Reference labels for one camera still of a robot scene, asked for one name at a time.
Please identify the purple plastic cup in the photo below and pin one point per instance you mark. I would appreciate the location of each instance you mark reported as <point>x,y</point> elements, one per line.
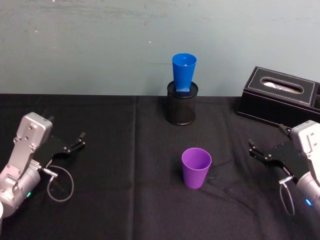
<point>195,175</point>

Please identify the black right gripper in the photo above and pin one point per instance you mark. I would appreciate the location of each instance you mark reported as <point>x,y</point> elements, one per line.
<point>287,160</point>

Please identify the black table cloth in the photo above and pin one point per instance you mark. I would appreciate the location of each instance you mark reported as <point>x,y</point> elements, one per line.
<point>120,175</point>

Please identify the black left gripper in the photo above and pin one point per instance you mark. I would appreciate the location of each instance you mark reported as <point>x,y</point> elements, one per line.
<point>51,148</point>

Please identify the black mesh pen holder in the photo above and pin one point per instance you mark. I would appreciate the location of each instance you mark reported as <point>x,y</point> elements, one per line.
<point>181,110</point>

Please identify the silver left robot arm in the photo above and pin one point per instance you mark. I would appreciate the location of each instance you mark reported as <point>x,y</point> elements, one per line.
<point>23,150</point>

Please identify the black leather tissue box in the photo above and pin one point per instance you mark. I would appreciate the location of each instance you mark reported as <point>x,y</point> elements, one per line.
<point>265,105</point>

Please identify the white tissue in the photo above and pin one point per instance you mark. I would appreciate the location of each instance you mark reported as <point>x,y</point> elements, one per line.
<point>273,85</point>

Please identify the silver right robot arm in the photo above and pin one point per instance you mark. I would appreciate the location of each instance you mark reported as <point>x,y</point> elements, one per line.
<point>306,140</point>

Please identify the blue plastic cup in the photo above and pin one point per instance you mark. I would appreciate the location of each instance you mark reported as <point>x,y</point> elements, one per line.
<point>183,72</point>

